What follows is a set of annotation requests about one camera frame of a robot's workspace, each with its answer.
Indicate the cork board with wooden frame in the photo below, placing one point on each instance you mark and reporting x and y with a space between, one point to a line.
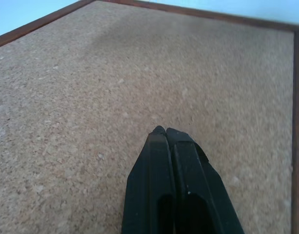
139 85

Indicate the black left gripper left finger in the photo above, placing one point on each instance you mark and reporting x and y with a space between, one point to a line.
149 185

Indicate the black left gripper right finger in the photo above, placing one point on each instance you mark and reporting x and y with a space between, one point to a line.
203 190

